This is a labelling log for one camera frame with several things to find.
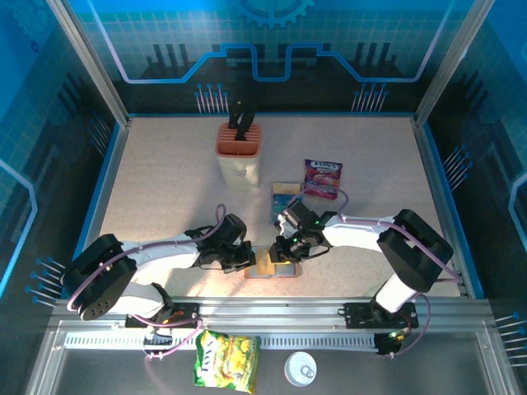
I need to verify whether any black handled knife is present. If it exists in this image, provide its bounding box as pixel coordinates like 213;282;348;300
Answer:
234;105;259;142
227;97;245;129

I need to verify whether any tan leather card holder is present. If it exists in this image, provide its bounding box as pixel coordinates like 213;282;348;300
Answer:
244;258;305;280

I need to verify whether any aluminium frame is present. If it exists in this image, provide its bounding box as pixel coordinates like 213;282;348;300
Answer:
24;0;524;395

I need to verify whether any silver tin can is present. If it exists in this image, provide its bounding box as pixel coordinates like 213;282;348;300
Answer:
283;351;319;388

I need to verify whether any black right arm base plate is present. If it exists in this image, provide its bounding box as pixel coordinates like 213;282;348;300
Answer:
343;301;420;330

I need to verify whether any purple snack bag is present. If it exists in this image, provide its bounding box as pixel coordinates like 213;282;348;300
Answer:
303;158;344;202

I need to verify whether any white slotted cable duct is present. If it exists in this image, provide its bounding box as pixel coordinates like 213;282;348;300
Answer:
63;333;378;351

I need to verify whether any teal VIP card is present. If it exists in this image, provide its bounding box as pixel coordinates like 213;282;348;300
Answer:
271;194;298;225

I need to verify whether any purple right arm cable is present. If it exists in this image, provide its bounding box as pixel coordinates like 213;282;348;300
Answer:
286;187;466;359

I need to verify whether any cream and orange knife block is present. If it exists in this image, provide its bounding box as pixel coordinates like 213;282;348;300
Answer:
216;123;264;193

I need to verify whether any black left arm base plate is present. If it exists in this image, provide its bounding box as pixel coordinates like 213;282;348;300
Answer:
124;301;206;330

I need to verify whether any yellow green chips bag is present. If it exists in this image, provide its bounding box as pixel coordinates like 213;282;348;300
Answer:
193;328;262;394

